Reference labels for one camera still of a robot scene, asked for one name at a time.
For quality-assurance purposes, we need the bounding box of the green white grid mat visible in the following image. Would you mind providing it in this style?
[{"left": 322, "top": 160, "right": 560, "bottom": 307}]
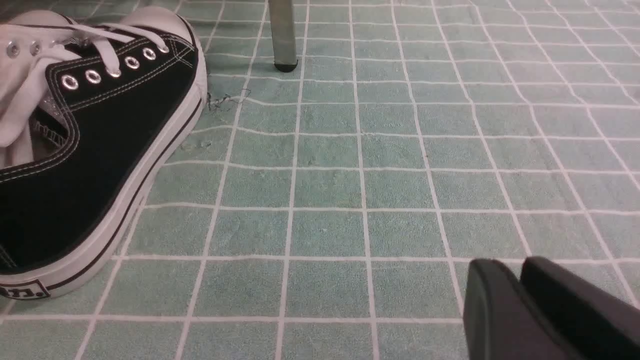
[{"left": 1, "top": 0, "right": 640, "bottom": 360}]

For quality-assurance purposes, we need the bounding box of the black white canvas sneaker right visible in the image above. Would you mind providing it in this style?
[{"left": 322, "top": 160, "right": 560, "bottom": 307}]
[{"left": 0, "top": 6, "right": 208, "bottom": 301}]

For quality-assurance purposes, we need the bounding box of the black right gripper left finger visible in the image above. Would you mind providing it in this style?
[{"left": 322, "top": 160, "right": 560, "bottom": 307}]
[{"left": 462, "top": 259, "right": 585, "bottom": 360}]

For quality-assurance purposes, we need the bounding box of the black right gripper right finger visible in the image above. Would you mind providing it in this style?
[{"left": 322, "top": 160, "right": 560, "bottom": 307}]
[{"left": 519, "top": 256, "right": 640, "bottom": 360}]

